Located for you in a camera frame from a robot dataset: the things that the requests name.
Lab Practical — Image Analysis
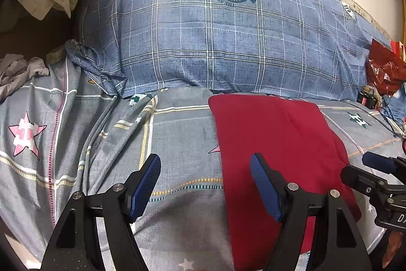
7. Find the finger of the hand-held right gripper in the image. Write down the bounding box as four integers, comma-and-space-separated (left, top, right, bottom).
340, 165, 386, 195
362, 151, 398, 174

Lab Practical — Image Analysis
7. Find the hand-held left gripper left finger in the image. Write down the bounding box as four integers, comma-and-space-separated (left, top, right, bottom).
40, 153, 162, 271

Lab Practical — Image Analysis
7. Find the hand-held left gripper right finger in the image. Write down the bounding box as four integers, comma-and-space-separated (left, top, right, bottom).
249, 153, 373, 271

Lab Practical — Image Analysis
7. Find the red garment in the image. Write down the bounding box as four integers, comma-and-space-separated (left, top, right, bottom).
208, 94, 363, 270

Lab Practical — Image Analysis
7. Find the grey printed bed sheet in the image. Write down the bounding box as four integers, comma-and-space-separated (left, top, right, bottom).
0, 57, 406, 271

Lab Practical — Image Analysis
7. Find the red plastic bag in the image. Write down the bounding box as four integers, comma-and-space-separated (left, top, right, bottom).
365, 39, 406, 96

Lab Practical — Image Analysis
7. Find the blue plaid pillow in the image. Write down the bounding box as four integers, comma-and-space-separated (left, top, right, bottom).
65, 0, 392, 100

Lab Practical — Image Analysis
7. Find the grey crumpled cloth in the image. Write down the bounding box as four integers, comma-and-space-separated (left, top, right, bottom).
0, 54, 49, 102

